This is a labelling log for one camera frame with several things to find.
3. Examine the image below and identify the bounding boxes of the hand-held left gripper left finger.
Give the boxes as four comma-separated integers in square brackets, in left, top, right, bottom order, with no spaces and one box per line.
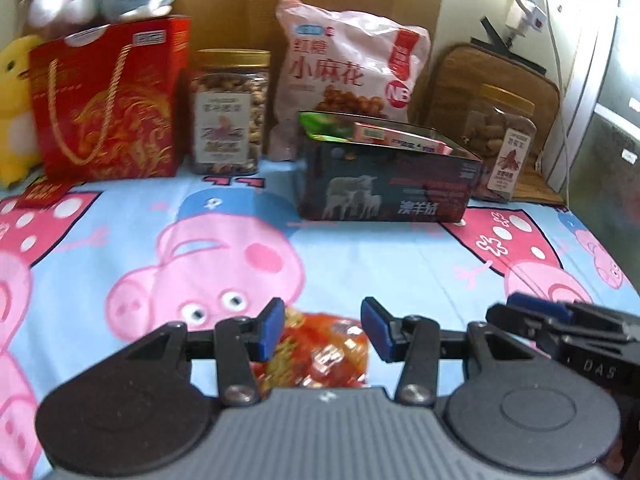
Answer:
[122,297,286,407]

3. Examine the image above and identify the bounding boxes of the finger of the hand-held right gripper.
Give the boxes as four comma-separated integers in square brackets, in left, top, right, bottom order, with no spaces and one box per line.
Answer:
[507,292,571,323]
[487,304,561,358]

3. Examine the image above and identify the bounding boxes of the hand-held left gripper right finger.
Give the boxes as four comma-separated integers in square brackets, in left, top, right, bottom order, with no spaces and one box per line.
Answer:
[361,296,506,407]

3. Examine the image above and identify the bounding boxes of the red snack packet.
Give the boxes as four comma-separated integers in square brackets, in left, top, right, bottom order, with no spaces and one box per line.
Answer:
[250,310,371,392]

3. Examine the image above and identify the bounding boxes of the black box with sheep print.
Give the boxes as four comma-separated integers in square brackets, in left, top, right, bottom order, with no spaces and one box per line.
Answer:
[297,110,483,223]

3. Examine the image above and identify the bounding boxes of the pink candy box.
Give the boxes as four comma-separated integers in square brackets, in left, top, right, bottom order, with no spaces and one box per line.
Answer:
[354,121,453,157]

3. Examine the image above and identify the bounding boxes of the light green snack packet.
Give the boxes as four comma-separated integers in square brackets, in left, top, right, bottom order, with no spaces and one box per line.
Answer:
[300,111,357,140]

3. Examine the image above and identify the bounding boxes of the printed cartoon pig blanket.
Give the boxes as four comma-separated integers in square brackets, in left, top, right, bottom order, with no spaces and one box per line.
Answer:
[0,162,640,480]

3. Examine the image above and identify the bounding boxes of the pecan jar with gold lid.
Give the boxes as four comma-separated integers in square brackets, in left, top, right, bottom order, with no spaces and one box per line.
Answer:
[462,85,537,204]

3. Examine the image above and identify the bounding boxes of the grey cabinet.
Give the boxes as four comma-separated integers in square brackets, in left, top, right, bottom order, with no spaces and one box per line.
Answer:
[590,100,640,261]

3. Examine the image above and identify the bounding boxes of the nut jar with gold lid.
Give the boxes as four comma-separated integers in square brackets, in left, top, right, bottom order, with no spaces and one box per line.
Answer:
[189,49,272,177]

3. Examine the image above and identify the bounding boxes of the brown seat cushion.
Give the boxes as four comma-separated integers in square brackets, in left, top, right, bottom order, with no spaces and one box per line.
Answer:
[425,42,568,206]

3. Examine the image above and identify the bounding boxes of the red gift bag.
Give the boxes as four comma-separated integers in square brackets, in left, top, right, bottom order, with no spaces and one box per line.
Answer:
[29,16,192,183]

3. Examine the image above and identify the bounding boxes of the pink snack bag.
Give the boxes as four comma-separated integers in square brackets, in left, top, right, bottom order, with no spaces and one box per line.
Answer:
[270,0,432,161]

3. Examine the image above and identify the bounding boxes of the small red paper card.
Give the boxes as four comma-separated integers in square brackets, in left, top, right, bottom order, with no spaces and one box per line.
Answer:
[17,181,75,209]

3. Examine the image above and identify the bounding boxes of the black tape strips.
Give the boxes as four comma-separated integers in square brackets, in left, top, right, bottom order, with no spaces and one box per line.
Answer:
[470,16,548,73]

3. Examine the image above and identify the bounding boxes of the yellow duck plush toy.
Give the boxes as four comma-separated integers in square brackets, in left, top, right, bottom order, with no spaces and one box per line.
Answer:
[0,35,43,188]

